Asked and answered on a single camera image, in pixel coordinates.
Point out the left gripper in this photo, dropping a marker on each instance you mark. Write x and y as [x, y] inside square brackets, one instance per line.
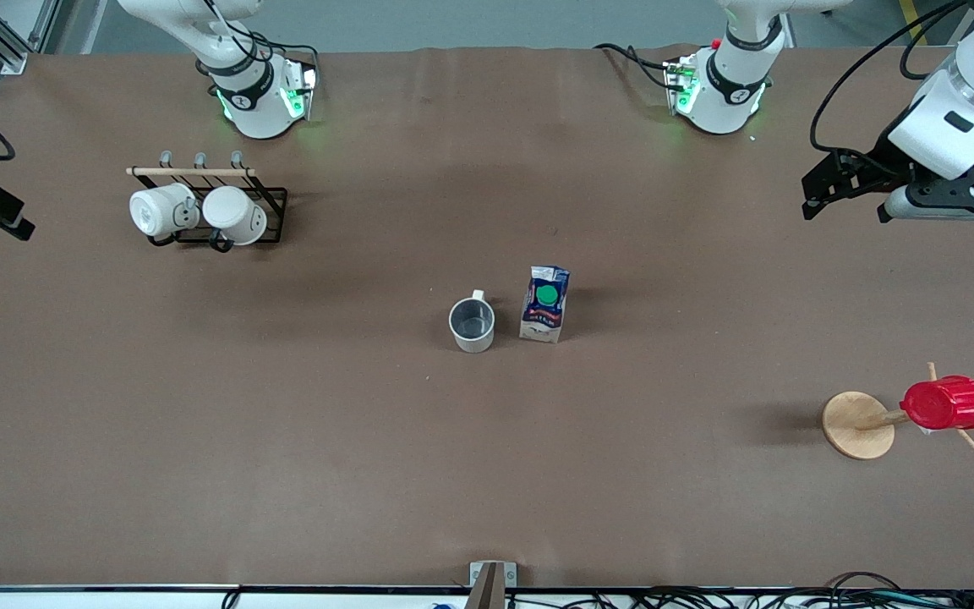
[881, 163]

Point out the blue white milk carton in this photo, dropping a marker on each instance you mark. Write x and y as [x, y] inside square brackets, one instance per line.
[544, 326]

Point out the grey ceramic mug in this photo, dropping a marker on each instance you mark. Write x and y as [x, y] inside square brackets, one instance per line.
[474, 342]

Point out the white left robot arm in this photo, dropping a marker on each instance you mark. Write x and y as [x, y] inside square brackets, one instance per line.
[724, 101]

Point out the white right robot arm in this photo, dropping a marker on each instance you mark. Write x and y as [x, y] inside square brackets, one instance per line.
[254, 110]

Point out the red plastic cup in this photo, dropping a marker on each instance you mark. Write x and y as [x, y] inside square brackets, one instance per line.
[948, 404]

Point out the white mug with flat base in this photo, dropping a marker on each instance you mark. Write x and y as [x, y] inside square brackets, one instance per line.
[153, 211]

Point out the wooden mug tree stand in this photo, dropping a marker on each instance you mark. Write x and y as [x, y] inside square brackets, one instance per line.
[855, 427]

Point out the brown table cover sheet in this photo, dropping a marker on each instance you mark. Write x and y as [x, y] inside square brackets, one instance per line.
[487, 465]

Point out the aluminium frame extrusion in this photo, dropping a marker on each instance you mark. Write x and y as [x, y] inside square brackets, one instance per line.
[5, 55]

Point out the metal bracket with post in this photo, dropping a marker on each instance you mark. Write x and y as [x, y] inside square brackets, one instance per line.
[491, 584]

